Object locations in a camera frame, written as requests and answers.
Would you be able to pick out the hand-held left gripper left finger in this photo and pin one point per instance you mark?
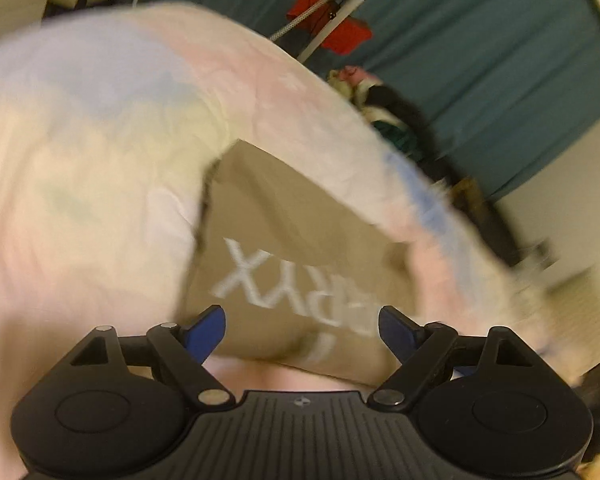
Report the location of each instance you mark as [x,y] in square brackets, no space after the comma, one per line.
[207,331]

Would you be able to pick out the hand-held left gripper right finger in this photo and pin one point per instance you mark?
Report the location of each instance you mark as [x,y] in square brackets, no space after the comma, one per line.
[397,332]

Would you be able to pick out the khaki printed shirt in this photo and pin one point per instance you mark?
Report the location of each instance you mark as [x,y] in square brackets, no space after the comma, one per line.
[290,260]

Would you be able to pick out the pile of dark clothes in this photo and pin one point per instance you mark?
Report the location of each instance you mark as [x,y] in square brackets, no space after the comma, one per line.
[405,120]

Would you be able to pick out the pastel patterned bed sheet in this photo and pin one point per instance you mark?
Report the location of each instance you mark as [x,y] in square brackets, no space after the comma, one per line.
[105,160]

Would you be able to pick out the teal curtain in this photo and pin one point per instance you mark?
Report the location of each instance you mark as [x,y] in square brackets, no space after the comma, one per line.
[480,60]

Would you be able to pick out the red cloth on tripod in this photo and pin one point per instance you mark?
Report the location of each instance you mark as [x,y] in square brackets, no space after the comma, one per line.
[336,5]

